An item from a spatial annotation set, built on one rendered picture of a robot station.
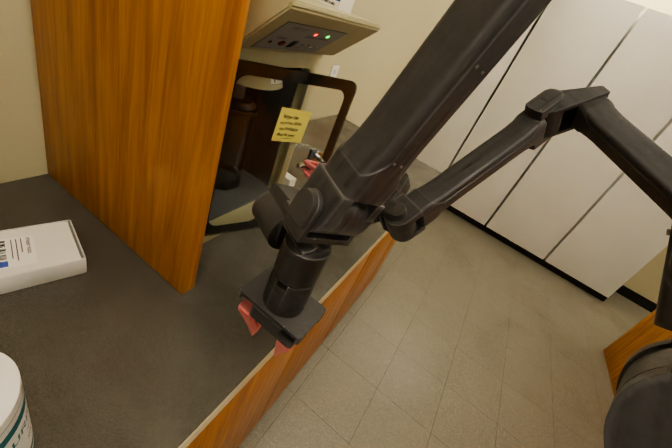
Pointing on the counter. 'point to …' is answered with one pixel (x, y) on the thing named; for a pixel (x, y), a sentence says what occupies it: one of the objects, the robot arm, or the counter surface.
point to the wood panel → (140, 83)
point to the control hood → (285, 5)
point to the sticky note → (291, 125)
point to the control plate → (299, 37)
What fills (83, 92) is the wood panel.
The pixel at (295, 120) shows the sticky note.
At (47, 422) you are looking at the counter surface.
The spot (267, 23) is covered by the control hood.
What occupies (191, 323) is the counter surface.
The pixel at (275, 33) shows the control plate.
